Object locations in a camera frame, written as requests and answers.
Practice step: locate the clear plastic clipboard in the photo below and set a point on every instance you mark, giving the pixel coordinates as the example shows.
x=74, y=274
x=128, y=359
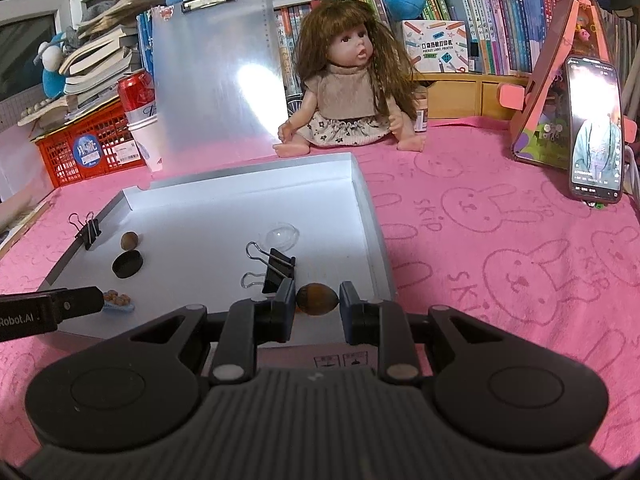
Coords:
x=215, y=100

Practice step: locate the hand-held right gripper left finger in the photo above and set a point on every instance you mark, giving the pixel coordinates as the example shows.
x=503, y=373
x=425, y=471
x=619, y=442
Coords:
x=286, y=310

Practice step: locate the white paper cup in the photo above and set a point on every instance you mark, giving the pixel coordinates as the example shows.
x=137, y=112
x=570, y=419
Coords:
x=147, y=145

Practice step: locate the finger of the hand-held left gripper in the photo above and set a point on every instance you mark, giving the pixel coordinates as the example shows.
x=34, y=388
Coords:
x=77, y=302

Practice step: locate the red plastic basket with sticker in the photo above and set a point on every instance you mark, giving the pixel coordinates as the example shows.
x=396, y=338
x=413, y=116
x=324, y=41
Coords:
x=60, y=155

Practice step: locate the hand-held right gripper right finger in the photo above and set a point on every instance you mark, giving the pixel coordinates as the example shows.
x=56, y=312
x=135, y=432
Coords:
x=347, y=310

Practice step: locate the red drink can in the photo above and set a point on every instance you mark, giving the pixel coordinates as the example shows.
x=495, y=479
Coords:
x=135, y=95

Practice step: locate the white cardboard box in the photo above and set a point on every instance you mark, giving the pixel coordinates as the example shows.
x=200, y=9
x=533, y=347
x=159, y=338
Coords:
x=210, y=220

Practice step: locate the smartphone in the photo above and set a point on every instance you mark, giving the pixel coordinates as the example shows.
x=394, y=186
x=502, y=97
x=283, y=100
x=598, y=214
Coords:
x=595, y=135

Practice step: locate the wooden drawer unit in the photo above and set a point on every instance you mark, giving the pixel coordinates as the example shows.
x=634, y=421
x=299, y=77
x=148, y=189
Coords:
x=450, y=100

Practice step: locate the large black binder clip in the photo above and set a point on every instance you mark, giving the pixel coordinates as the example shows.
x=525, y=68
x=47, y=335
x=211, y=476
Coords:
x=277, y=267

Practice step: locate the row of upright books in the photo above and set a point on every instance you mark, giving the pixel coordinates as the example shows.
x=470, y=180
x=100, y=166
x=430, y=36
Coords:
x=500, y=20

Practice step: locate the white sheet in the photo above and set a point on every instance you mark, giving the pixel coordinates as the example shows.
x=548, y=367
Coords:
x=20, y=170

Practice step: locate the blue and white plush toy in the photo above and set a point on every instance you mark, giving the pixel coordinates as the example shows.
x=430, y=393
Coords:
x=52, y=80

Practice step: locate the clear plastic dome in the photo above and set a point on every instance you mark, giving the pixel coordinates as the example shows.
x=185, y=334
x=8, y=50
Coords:
x=282, y=235

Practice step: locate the large brown nut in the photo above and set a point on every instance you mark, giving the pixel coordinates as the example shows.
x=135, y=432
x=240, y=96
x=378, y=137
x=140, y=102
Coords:
x=317, y=300

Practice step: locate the grey perforated board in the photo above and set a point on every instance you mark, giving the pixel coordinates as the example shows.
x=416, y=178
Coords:
x=17, y=110

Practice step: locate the paper booklet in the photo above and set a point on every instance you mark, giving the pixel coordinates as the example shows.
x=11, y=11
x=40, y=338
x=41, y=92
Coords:
x=20, y=222

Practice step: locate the white printed carton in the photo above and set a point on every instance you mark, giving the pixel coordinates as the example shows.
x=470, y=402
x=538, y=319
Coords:
x=435, y=47

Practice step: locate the long-haired baby doll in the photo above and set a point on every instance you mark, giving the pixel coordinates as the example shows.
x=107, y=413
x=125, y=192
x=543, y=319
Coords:
x=345, y=90

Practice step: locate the pink rabbit print towel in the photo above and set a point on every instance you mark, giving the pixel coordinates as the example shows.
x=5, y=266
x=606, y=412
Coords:
x=500, y=235

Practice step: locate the small black binder clip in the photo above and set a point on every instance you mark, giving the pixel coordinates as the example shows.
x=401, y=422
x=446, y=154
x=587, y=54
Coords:
x=90, y=232

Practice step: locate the pink triangular stand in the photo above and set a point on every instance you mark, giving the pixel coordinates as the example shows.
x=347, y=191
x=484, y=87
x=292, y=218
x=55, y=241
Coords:
x=540, y=130

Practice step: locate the small brown nut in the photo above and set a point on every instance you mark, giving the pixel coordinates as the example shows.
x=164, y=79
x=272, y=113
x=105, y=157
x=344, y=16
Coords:
x=130, y=240

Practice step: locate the black round cap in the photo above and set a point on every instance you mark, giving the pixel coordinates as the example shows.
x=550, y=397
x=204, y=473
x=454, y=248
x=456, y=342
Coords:
x=127, y=265

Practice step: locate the pile of lying books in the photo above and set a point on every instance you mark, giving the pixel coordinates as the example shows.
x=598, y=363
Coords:
x=95, y=60

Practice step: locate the grey plush toy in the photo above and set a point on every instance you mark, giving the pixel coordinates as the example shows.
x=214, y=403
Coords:
x=97, y=17

